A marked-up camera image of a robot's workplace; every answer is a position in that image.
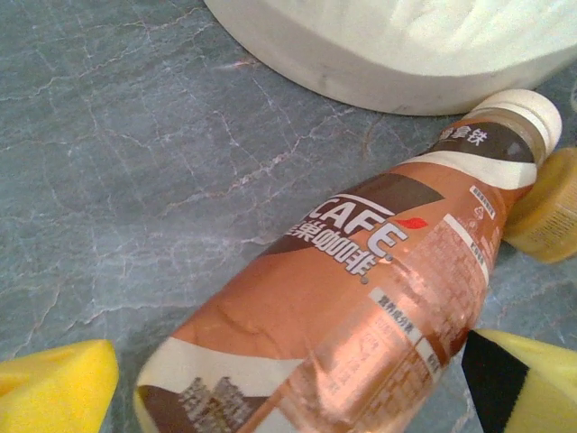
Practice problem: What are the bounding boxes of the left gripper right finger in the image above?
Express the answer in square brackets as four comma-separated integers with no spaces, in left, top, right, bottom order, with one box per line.
[463,328,577,433]

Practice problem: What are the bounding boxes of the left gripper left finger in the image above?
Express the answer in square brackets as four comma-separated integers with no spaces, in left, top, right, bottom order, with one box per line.
[0,338,120,433]

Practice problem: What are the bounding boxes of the orange label bottle yellow cap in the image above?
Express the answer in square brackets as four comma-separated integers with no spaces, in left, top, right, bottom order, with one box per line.
[505,147,577,265]

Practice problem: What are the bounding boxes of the brown coffee bottle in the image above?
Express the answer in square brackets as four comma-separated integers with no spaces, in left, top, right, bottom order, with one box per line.
[133,88,564,433]

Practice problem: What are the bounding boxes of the cream plastic bin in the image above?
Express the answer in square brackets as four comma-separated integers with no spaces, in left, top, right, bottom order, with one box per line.
[202,0,577,116]

